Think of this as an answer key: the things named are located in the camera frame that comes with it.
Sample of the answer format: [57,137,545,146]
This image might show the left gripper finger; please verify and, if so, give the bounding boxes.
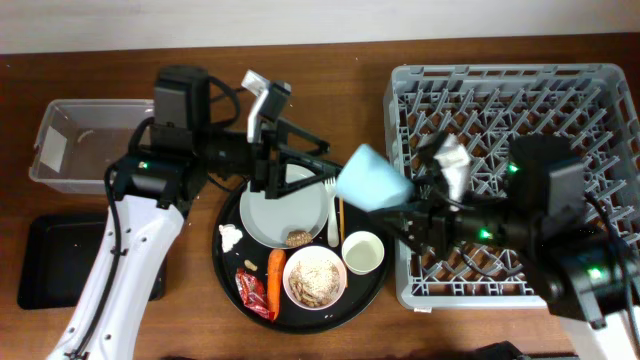
[269,159,343,199]
[277,118,330,155]

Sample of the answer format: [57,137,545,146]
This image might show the white plastic cup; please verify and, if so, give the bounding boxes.
[341,231,385,275]

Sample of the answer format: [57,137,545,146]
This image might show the blue plastic cup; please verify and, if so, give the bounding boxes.
[336,144,414,212]

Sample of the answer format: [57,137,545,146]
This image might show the white tissue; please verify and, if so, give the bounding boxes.
[218,224,243,253]

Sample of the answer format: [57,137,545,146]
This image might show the red snack wrapper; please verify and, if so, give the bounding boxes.
[235,268,272,320]

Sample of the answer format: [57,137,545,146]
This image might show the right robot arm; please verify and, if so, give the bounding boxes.
[370,132,639,359]

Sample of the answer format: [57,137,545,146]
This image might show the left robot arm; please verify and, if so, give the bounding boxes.
[49,65,341,359]

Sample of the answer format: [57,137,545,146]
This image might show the grey dishwasher rack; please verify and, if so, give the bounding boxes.
[383,64,639,312]

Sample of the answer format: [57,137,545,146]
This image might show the white plastic fork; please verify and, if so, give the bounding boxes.
[324,178,339,248]

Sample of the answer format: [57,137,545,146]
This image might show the wooden chopstick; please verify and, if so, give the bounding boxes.
[338,196,348,289]

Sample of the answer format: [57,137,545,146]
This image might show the brown food lump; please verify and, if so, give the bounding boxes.
[285,230,313,248]

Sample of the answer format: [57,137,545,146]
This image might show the grey round plate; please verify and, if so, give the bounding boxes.
[239,182,329,249]

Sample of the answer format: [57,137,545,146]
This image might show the round black serving tray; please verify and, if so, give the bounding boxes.
[212,204,395,334]

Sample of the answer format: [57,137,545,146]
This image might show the white bowl with food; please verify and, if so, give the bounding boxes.
[282,246,347,311]

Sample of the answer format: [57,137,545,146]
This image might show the orange carrot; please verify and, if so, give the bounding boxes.
[267,249,286,322]

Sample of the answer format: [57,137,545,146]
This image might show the peanut shell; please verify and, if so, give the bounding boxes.
[244,260,258,272]

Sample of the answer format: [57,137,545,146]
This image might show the clear plastic bin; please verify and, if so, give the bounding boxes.
[29,99,154,195]

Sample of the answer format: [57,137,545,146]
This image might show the black rectangular tray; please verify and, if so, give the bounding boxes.
[16,213,167,311]

